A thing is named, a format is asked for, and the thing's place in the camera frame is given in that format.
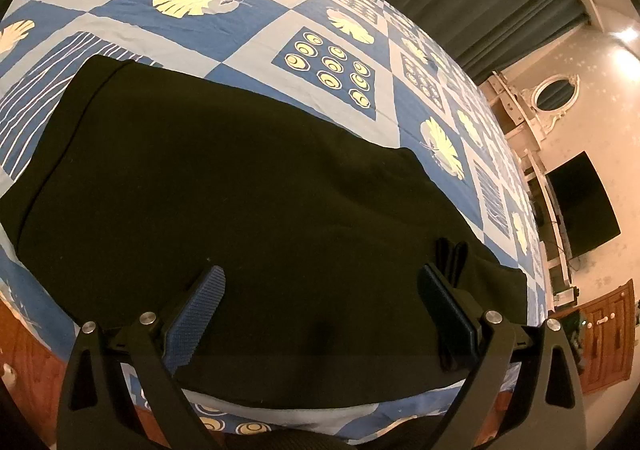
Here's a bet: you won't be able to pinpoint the oval white framed mirror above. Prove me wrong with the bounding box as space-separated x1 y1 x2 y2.
532 75 580 136

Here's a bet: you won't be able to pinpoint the black television screen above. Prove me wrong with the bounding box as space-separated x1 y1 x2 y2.
547 152 620 258

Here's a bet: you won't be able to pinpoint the black pants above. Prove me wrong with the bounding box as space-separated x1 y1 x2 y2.
1 55 527 409

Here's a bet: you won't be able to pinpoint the white tv console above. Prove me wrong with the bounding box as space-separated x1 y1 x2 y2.
521 150 579 314

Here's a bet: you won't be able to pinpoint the white dressing table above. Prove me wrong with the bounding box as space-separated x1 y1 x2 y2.
480 72 546 158

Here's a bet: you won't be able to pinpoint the blue patterned bed sheet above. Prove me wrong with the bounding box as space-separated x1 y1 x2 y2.
0 0 549 446

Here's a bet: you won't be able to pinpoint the brown wooden door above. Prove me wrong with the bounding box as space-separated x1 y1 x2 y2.
579 280 636 396

